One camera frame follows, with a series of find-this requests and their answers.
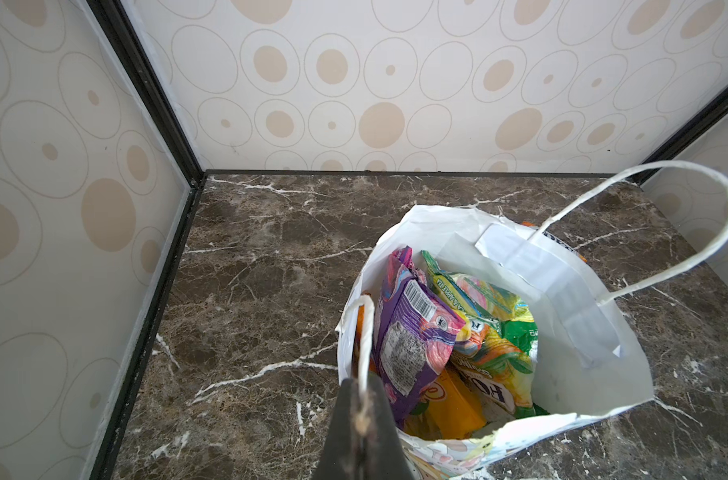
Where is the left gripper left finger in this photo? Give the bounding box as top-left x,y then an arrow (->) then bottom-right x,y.
312,379 -> 361,480

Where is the purple snack packet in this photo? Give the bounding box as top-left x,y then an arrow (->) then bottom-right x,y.
373,246 -> 465,426

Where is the yellow snack bag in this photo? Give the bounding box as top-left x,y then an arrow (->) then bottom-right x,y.
403,366 -> 487,440

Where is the green snack packet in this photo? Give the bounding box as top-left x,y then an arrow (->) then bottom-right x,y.
421,250 -> 539,419

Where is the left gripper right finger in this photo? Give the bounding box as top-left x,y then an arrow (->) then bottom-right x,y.
362,373 -> 414,480

